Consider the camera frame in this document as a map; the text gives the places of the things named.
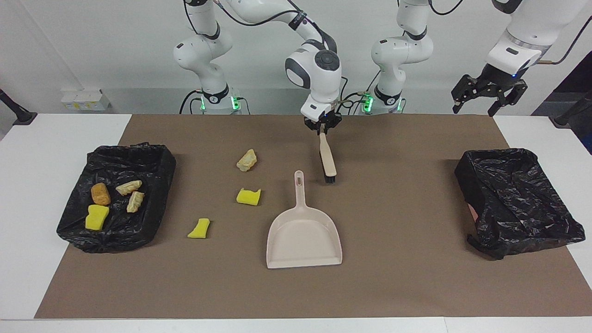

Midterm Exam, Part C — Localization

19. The white wall socket box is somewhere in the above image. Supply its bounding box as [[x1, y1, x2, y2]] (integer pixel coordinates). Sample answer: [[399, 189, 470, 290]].
[[61, 89, 111, 112]]

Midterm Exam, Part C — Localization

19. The beige hand brush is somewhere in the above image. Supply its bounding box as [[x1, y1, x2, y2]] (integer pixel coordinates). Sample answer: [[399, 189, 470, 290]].
[[318, 132, 339, 185]]

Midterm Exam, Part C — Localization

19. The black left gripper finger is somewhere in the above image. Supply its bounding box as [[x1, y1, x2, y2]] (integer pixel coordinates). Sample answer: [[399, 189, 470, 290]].
[[451, 74, 482, 114], [488, 80, 528, 117]]

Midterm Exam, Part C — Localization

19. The black base cable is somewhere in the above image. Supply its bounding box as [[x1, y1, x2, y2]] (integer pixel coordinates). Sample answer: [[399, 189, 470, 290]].
[[335, 69, 407, 116], [179, 89, 251, 115]]

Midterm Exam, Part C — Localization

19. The black bag bin, pink patch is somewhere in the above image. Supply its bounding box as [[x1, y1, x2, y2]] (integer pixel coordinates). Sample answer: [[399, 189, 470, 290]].
[[454, 148, 586, 261]]

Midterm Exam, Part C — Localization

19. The black bag-lined bin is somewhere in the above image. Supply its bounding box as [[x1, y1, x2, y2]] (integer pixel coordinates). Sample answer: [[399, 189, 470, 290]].
[[56, 142, 178, 254]]

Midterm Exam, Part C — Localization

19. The orange striped foam chunk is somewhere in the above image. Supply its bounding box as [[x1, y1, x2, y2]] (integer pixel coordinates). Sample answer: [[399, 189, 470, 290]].
[[126, 191, 145, 214]]

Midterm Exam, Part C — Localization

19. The beige plastic dustpan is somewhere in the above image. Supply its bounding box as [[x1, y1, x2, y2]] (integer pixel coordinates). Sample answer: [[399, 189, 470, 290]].
[[265, 170, 344, 270]]

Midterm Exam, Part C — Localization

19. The dark background panel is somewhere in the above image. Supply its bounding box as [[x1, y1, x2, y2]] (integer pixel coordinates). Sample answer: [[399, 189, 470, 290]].
[[531, 50, 592, 155]]

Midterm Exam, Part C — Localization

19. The arched yellow sponge piece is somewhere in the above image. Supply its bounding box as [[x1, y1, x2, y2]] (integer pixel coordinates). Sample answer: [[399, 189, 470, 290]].
[[236, 187, 262, 207]]

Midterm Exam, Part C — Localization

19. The pale greenish foam chunk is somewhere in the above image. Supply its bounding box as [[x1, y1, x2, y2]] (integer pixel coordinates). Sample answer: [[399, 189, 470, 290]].
[[236, 148, 258, 173]]

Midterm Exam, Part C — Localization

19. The large brown table mat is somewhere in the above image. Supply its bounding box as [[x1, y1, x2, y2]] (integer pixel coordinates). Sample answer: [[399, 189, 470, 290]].
[[34, 114, 592, 320]]

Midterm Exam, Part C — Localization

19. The brown cork-like foam chunk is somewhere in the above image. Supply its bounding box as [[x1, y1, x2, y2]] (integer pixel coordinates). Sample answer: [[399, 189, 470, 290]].
[[90, 182, 112, 206]]

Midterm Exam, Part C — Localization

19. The black stand leg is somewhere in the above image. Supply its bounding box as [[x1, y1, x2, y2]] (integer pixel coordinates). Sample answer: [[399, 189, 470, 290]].
[[554, 90, 592, 128], [0, 88, 38, 126]]

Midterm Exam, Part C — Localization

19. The black left base cable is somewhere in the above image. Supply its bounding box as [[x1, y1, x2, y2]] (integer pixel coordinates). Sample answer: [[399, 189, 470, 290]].
[[335, 69, 407, 116]]

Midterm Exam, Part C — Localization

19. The pale cream foam chunk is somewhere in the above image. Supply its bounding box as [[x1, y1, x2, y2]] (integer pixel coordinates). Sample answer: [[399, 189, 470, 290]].
[[115, 179, 143, 196]]

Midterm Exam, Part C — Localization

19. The black right base cable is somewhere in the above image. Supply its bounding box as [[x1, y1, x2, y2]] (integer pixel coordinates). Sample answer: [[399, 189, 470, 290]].
[[179, 89, 251, 115]]

